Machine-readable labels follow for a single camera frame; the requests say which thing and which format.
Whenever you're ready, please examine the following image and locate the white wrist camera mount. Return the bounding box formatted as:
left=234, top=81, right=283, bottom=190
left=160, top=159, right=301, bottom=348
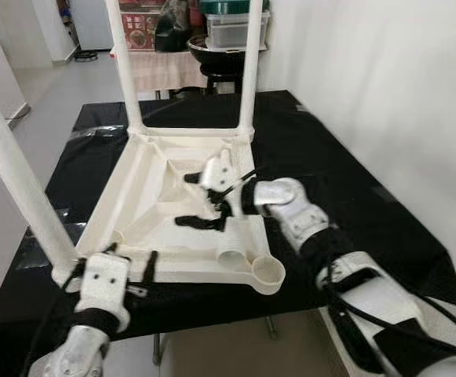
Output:
left=199, top=153, right=236, bottom=197
left=75, top=251, right=132, bottom=331

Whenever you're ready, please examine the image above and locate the white appliance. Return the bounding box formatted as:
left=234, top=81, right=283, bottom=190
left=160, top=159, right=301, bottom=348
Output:
left=71, top=0, right=111, bottom=52

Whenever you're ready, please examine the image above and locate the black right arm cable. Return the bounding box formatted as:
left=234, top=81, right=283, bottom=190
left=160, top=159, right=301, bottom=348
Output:
left=232, top=167, right=456, bottom=366

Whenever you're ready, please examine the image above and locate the clear plastic bag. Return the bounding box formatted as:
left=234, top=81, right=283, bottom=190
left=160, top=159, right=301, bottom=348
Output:
left=67, top=124, right=126, bottom=142
left=16, top=208, right=87, bottom=269

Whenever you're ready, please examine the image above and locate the white plastic table top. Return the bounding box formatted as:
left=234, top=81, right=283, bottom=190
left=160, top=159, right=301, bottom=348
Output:
left=51, top=130, right=287, bottom=295

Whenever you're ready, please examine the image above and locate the black tablecloth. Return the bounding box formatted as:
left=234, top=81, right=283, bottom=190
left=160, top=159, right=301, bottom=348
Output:
left=0, top=89, right=456, bottom=377

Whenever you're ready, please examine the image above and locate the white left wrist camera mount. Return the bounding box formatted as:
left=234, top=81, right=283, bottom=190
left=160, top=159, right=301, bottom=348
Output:
left=75, top=251, right=132, bottom=331

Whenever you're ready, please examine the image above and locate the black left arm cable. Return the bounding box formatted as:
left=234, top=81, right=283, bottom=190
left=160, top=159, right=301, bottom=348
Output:
left=24, top=267, right=87, bottom=377

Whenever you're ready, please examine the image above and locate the glossy black bag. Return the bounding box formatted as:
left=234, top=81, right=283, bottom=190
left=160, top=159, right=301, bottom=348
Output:
left=155, top=4, right=193, bottom=53

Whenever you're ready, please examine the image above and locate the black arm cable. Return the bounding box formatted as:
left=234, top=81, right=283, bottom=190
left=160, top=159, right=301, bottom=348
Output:
left=24, top=267, right=87, bottom=377
left=232, top=167, right=456, bottom=366

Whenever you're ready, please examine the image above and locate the red printed storage box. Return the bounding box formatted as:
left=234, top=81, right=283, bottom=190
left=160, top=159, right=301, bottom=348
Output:
left=118, top=0, right=162, bottom=52

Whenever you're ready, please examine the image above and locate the black wok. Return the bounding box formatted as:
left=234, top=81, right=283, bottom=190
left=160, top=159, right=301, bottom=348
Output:
left=187, top=35, right=248, bottom=68

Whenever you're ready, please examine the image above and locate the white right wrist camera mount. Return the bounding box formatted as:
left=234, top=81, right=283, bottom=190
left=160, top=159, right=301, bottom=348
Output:
left=199, top=153, right=236, bottom=197

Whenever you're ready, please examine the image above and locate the clear plastic storage box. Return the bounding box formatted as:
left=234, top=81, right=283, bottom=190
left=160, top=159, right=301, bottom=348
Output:
left=204, top=8, right=272, bottom=52

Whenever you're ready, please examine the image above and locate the grey metal table frame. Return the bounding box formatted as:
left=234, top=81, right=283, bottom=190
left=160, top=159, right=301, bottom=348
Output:
left=153, top=314, right=279, bottom=366

